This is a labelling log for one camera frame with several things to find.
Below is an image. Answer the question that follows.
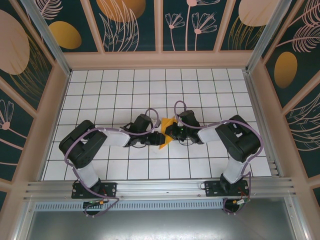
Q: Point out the yellow paper sheet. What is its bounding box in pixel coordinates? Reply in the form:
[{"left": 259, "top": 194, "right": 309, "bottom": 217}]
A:
[{"left": 158, "top": 116, "right": 176, "bottom": 151}]

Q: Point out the grey metal sheet panel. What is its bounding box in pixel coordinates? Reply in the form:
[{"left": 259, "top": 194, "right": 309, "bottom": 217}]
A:
[{"left": 14, "top": 209, "right": 309, "bottom": 240}]

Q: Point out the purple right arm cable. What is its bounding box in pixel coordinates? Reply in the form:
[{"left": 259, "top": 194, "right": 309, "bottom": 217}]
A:
[{"left": 173, "top": 100, "right": 265, "bottom": 216}]

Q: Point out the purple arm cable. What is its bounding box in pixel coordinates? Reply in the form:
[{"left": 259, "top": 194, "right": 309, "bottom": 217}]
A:
[
  {"left": 64, "top": 107, "right": 160, "bottom": 218},
  {"left": 173, "top": 100, "right": 265, "bottom": 216}
]

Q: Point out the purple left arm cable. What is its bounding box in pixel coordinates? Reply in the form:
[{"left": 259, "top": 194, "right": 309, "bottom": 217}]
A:
[{"left": 64, "top": 107, "right": 160, "bottom": 218}]

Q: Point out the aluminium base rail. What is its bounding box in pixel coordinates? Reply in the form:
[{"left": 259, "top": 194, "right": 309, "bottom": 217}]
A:
[{"left": 23, "top": 176, "right": 298, "bottom": 204}]

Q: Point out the grey slotted cable duct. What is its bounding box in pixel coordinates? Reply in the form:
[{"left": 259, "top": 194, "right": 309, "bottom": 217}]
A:
[{"left": 33, "top": 201, "right": 225, "bottom": 212}]

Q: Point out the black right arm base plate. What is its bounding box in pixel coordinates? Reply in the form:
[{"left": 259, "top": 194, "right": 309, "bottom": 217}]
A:
[{"left": 204, "top": 180, "right": 251, "bottom": 198}]

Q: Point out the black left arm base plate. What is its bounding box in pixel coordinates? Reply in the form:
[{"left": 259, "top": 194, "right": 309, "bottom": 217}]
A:
[{"left": 71, "top": 182, "right": 118, "bottom": 200}]

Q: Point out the aluminium side rail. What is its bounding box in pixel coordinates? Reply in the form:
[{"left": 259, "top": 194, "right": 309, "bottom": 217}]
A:
[{"left": 242, "top": 69, "right": 285, "bottom": 178}]

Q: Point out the aluminium corner post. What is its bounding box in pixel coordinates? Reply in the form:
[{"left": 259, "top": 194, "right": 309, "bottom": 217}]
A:
[
  {"left": 244, "top": 0, "right": 294, "bottom": 74},
  {"left": 19, "top": 0, "right": 74, "bottom": 76}
]

